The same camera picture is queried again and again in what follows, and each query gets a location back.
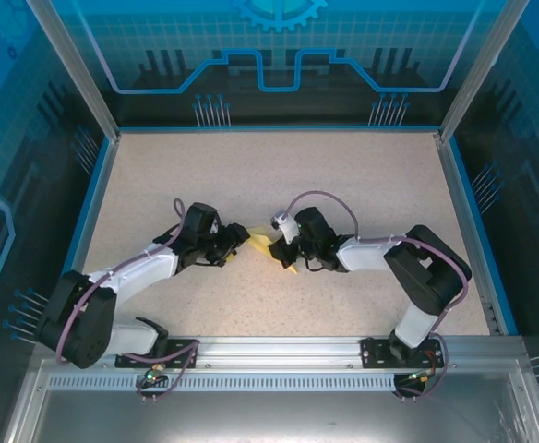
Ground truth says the yellow cloth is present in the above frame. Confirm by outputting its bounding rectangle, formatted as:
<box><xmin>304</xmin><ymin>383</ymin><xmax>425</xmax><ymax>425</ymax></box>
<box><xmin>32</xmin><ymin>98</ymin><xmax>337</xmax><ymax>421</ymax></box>
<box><xmin>246</xmin><ymin>224</ymin><xmax>301</xmax><ymax>277</ymax></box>

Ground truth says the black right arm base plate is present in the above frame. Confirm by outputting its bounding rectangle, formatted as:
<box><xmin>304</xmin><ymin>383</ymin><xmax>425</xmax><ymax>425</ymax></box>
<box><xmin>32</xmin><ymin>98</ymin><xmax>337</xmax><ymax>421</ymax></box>
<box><xmin>360</xmin><ymin>335</ymin><xmax>446</xmax><ymax>370</ymax></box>

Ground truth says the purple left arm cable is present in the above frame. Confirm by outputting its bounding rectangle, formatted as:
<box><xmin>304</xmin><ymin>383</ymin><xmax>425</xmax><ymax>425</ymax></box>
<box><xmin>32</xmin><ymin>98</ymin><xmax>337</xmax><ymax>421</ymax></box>
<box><xmin>55</xmin><ymin>198</ymin><xmax>202</xmax><ymax>403</ymax></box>

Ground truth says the aluminium side rail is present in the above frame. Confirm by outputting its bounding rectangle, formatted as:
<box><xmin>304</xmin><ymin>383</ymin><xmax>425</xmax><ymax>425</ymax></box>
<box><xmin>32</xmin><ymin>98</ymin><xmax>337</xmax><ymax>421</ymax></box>
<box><xmin>435</xmin><ymin>133</ymin><xmax>504</xmax><ymax>336</ymax></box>

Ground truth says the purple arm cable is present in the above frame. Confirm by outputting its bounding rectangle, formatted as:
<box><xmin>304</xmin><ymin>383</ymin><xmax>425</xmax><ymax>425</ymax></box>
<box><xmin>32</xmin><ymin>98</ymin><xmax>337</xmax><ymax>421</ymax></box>
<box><xmin>279</xmin><ymin>191</ymin><xmax>472</xmax><ymax>401</ymax></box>
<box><xmin>55</xmin><ymin>198</ymin><xmax>202</xmax><ymax>403</ymax></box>

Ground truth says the aluminium mounting rail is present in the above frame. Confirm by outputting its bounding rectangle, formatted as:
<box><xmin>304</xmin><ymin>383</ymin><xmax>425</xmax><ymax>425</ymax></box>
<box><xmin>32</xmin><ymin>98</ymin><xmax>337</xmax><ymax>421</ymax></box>
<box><xmin>32</xmin><ymin>335</ymin><xmax>528</xmax><ymax>373</ymax></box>

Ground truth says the right arm cable connector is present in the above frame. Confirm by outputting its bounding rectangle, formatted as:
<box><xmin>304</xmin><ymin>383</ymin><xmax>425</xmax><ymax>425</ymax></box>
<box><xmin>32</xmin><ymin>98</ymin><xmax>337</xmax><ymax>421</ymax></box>
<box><xmin>405</xmin><ymin>368</ymin><xmax>439</xmax><ymax>384</ymax></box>

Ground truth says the left arm cable connector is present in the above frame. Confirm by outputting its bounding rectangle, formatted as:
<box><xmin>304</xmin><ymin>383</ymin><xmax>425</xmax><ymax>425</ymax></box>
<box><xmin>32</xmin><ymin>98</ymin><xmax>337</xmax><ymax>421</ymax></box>
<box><xmin>142</xmin><ymin>362</ymin><xmax>167</xmax><ymax>384</ymax></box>

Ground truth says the arm cable connector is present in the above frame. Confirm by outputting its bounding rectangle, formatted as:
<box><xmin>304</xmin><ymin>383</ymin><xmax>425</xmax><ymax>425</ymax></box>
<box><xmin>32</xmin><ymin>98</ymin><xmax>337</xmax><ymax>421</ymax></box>
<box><xmin>405</xmin><ymin>368</ymin><xmax>439</xmax><ymax>384</ymax></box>
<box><xmin>142</xmin><ymin>362</ymin><xmax>167</xmax><ymax>384</ymax></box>

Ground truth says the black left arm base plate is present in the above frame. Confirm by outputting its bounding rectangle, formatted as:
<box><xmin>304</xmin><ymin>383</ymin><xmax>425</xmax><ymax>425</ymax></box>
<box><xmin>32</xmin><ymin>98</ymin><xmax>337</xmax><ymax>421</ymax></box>
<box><xmin>114</xmin><ymin>339</ymin><xmax>201</xmax><ymax>370</ymax></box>

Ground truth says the blue gear print panel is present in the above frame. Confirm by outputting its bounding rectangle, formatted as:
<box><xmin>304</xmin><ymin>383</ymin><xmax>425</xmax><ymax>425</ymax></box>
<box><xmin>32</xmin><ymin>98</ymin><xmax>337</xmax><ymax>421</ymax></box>
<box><xmin>61</xmin><ymin>0</ymin><xmax>501</xmax><ymax>128</ymax></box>

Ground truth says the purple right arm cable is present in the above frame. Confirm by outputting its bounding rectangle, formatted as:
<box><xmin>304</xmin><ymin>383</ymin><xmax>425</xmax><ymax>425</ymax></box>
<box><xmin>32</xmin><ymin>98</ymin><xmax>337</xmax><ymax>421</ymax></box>
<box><xmin>279</xmin><ymin>191</ymin><xmax>472</xmax><ymax>401</ymax></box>

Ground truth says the aluminium frame post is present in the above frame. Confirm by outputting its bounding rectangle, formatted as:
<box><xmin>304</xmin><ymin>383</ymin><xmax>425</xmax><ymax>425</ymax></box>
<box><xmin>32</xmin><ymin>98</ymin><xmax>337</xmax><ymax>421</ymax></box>
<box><xmin>437</xmin><ymin>0</ymin><xmax>529</xmax><ymax>142</ymax></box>
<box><xmin>24</xmin><ymin>0</ymin><xmax>123</xmax><ymax>142</ymax></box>

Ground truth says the slotted grey cable duct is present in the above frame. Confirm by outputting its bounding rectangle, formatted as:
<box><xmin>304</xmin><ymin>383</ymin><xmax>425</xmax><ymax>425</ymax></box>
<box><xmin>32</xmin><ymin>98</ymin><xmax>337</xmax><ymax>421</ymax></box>
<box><xmin>47</xmin><ymin>374</ymin><xmax>409</xmax><ymax>393</ymax></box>

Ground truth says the steel sheet tray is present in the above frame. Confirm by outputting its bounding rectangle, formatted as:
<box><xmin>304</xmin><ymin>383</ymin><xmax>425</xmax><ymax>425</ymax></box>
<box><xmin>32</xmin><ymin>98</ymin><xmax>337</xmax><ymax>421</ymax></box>
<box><xmin>1</xmin><ymin>358</ymin><xmax>539</xmax><ymax>443</ymax></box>

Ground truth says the blue printed enclosure panel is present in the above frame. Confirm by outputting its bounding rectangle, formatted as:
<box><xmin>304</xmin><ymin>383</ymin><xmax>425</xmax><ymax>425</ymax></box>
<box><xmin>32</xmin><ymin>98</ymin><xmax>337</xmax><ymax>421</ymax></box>
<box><xmin>439</xmin><ymin>0</ymin><xmax>539</xmax><ymax>443</ymax></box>
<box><xmin>0</xmin><ymin>0</ymin><xmax>116</xmax><ymax>443</ymax></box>

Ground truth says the blue table edge strip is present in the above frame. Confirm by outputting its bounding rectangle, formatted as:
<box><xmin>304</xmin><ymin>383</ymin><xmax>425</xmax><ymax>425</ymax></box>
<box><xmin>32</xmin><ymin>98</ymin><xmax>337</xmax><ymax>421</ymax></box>
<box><xmin>116</xmin><ymin>123</ymin><xmax>441</xmax><ymax>135</ymax></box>
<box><xmin>42</xmin><ymin>136</ymin><xmax>122</xmax><ymax>337</ymax></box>
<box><xmin>447</xmin><ymin>136</ymin><xmax>521</xmax><ymax>337</ymax></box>

